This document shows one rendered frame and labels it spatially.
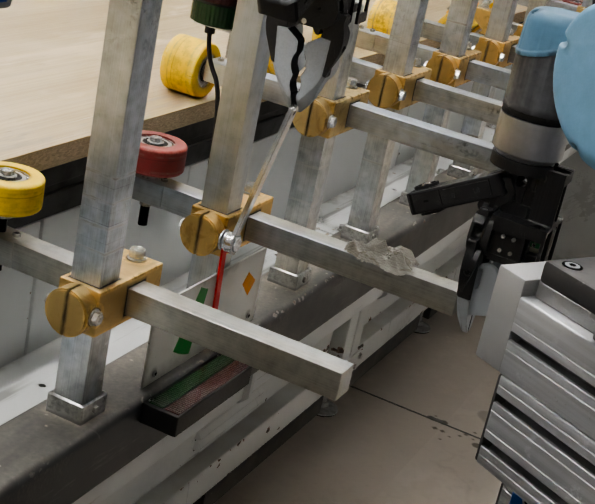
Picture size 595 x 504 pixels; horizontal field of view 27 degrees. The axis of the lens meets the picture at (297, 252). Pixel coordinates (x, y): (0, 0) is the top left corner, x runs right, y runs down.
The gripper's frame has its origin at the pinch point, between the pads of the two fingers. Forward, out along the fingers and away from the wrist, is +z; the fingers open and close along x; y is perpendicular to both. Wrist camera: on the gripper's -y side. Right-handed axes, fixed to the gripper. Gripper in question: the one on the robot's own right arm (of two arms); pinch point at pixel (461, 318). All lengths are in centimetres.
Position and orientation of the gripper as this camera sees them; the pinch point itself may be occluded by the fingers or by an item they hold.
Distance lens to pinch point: 139.8
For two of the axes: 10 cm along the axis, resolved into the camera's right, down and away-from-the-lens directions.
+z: -1.9, 9.1, 3.6
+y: 8.8, 3.2, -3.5
